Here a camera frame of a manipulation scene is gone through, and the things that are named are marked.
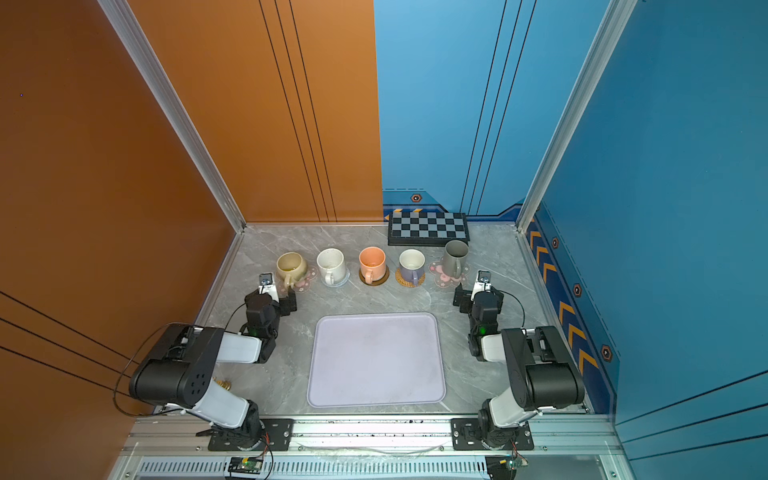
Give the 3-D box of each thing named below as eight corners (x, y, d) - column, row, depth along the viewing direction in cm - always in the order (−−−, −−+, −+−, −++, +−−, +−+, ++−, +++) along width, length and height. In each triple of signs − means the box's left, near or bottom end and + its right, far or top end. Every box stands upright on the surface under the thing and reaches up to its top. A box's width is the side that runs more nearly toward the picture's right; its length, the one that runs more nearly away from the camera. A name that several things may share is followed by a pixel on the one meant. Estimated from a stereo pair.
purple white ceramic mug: (398, 291, 102) (399, 276, 95) (398, 264, 110) (398, 248, 102) (424, 291, 102) (427, 276, 95) (422, 264, 110) (424, 248, 102)
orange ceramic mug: (368, 292, 102) (366, 275, 94) (358, 267, 109) (355, 250, 101) (392, 284, 104) (392, 267, 96) (381, 260, 111) (380, 242, 103)
